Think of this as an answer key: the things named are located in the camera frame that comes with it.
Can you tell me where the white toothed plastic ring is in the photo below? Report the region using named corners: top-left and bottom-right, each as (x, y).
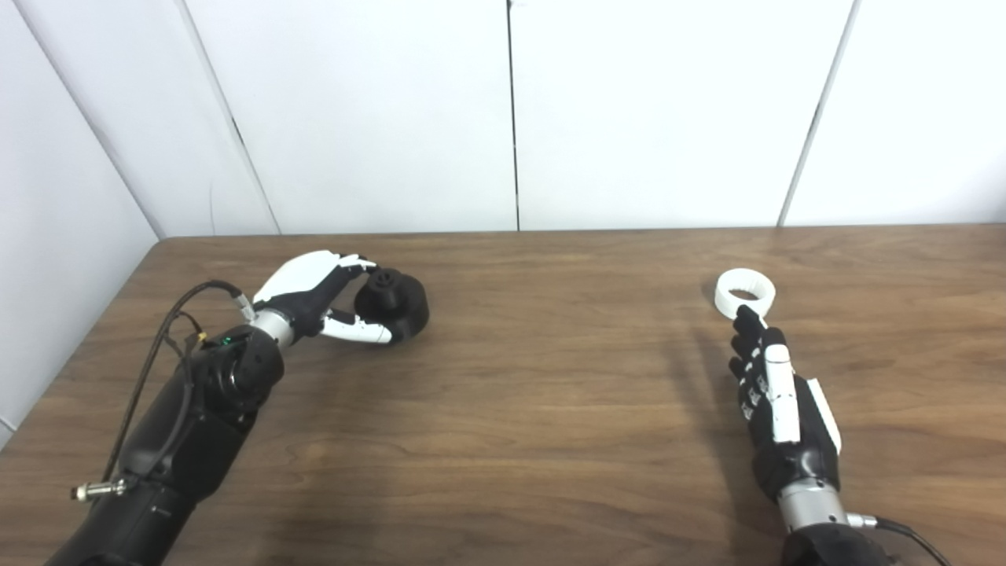
top-left (714, 268), bottom-right (777, 321)

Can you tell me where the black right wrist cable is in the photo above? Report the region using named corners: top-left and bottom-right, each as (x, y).
top-left (847, 513), bottom-right (952, 566)

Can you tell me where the round black plastic part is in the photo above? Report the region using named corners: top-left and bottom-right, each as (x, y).
top-left (354, 267), bottom-right (431, 343)

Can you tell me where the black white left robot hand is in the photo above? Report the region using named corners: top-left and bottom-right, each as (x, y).
top-left (251, 250), bottom-right (394, 347)

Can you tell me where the thin black wire yellow plug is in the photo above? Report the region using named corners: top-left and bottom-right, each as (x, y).
top-left (161, 311), bottom-right (211, 358)

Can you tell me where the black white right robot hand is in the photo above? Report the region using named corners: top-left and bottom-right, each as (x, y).
top-left (728, 305), bottom-right (843, 504)

